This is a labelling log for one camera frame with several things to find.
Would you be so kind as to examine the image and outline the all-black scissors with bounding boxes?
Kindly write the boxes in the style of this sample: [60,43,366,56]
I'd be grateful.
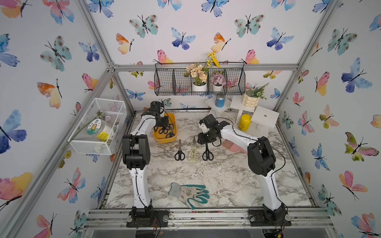
[202,143,214,161]

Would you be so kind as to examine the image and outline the green lid jar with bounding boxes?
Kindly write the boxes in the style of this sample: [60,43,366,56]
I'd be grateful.
[87,119,113,142]

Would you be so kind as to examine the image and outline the grey teal work glove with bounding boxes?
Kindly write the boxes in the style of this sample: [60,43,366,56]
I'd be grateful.
[168,182,210,210]

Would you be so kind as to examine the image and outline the white pot beige flowers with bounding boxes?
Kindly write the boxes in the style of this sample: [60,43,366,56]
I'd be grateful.
[184,63,207,92]

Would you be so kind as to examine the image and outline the yellow storage box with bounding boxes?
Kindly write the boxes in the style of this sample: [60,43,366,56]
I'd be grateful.
[153,113,177,144]

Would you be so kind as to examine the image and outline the small black scissors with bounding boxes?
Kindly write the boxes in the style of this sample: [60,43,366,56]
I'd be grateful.
[158,127,171,134]

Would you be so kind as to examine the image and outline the blue tin can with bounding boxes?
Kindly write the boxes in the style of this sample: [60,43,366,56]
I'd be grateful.
[215,92,225,108]

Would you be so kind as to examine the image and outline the white stepped display stand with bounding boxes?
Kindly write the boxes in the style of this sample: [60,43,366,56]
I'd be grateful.
[206,96,279,137]

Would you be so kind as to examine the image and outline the yellow artificial flower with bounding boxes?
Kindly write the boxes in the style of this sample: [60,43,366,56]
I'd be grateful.
[206,52,220,68]

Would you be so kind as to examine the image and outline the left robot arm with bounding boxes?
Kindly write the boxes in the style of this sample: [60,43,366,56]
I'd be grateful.
[122,101,169,228]

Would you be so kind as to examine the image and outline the black handled scissors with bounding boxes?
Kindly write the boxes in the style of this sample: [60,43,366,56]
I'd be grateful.
[174,140,185,161]

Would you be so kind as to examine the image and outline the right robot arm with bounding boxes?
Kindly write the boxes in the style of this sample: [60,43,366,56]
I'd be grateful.
[197,115,291,228]

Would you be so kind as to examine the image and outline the yellow jar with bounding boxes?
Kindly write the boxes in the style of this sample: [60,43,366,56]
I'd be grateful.
[238,114,252,131]

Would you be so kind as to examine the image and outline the white pot purple flowers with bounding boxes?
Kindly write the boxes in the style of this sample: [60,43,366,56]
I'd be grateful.
[212,71,227,92]

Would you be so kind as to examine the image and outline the clear acrylic wall box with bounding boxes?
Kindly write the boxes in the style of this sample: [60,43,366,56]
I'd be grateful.
[67,98,127,155]

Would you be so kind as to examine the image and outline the cream bubble pot plant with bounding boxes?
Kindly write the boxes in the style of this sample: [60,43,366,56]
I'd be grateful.
[242,83,269,109]

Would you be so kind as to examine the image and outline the aluminium front rail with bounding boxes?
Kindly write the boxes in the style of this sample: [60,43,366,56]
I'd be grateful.
[84,207,334,230]

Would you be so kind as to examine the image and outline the black wire wall basket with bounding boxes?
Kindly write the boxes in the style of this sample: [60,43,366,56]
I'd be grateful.
[154,61,246,96]

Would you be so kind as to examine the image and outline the pink brush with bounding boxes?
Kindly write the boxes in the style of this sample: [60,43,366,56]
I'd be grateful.
[222,140,247,154]

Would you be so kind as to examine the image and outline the cream kitchen scissors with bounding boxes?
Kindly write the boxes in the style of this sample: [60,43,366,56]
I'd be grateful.
[187,136,200,162]

